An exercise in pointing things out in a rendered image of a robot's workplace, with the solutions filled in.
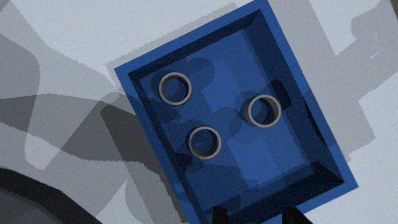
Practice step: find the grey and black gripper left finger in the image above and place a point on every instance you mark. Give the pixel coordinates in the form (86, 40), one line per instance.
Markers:
(220, 215)

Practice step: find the blue crate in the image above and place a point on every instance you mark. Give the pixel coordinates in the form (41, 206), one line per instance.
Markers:
(258, 171)

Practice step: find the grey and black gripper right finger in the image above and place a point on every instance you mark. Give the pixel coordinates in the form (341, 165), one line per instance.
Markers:
(292, 215)

